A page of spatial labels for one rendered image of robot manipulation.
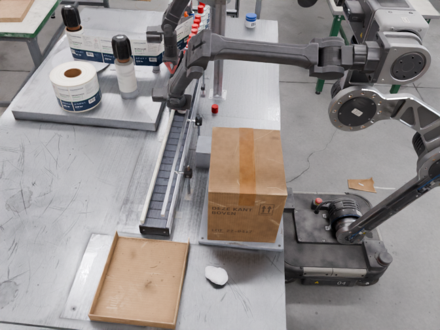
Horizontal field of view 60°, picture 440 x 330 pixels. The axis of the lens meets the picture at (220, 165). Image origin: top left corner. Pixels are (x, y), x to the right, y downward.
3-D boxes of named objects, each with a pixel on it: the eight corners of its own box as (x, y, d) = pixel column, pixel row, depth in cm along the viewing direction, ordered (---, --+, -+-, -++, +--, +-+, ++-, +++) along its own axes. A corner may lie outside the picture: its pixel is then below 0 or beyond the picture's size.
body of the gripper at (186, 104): (168, 93, 165) (166, 88, 157) (192, 95, 164) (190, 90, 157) (167, 108, 164) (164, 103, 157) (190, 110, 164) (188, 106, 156)
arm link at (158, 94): (177, 101, 145) (179, 79, 145) (148, 100, 145) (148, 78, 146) (181, 109, 157) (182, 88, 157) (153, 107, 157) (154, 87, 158)
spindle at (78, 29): (76, 54, 206) (62, 1, 185) (92, 55, 206) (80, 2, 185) (71, 63, 200) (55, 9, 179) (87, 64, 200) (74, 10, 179)
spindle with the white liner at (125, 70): (122, 87, 189) (112, 31, 167) (140, 89, 188) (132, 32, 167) (117, 98, 182) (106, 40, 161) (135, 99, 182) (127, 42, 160)
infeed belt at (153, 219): (200, 20, 249) (200, 14, 246) (213, 21, 249) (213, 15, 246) (143, 232, 136) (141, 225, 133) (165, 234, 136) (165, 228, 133)
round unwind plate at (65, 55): (65, 44, 215) (64, 42, 214) (118, 48, 214) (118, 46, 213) (42, 74, 194) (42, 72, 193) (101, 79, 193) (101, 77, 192)
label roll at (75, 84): (65, 86, 188) (57, 59, 177) (105, 87, 188) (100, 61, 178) (52, 111, 174) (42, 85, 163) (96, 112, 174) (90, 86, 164)
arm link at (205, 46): (188, 58, 99) (190, 21, 100) (186, 74, 112) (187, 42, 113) (349, 72, 105) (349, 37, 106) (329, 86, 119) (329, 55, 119)
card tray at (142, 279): (117, 236, 136) (115, 230, 133) (189, 243, 135) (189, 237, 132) (90, 320, 115) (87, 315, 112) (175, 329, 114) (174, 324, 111)
